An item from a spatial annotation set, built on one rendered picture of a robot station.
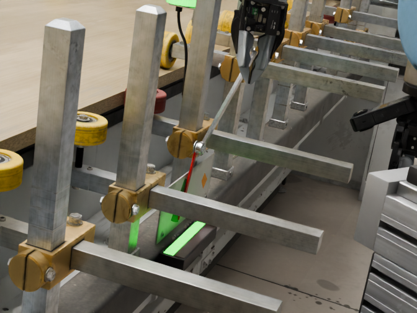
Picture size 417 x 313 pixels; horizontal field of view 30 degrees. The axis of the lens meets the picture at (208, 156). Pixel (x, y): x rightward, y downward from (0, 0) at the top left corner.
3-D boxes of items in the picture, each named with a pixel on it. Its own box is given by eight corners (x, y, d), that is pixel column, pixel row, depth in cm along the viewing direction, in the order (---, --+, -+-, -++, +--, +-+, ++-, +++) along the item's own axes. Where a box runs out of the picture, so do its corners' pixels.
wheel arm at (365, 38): (416, 53, 229) (419, 42, 228) (415, 54, 226) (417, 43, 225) (296, 28, 239) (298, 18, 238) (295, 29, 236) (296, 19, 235)
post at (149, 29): (130, 295, 129) (167, 6, 114) (120, 304, 126) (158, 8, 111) (111, 289, 130) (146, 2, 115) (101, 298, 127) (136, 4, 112)
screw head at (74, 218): (85, 222, 107) (86, 214, 106) (77, 227, 105) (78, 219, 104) (71, 218, 107) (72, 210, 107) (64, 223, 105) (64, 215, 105)
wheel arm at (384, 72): (396, 81, 184) (400, 66, 182) (394, 83, 180) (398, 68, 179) (200, 38, 197) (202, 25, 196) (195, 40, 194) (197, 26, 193)
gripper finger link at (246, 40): (231, 87, 129) (240, 32, 126) (230, 79, 134) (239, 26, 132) (250, 90, 129) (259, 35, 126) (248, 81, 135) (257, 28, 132)
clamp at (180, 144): (215, 144, 152) (218, 119, 151) (190, 162, 140) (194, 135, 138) (188, 137, 154) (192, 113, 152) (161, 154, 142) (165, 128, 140)
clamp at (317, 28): (327, 36, 240) (331, 20, 238) (319, 41, 227) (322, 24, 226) (308, 32, 241) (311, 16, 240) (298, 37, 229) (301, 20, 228)
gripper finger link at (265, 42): (250, 90, 129) (259, 35, 126) (248, 81, 135) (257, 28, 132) (269, 92, 129) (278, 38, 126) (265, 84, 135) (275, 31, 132)
